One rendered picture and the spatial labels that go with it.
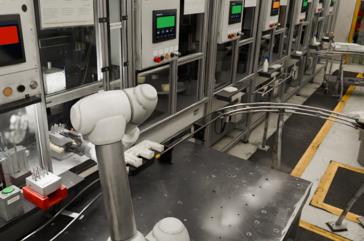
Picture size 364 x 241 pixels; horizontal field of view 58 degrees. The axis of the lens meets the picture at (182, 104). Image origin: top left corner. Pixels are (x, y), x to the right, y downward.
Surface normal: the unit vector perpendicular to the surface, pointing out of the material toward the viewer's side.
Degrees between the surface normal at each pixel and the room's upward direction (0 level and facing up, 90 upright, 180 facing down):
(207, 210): 0
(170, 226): 7
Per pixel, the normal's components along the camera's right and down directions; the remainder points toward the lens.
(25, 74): 0.83, 0.22
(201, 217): 0.04, -0.94
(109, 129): 0.49, 0.15
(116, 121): 0.67, 0.13
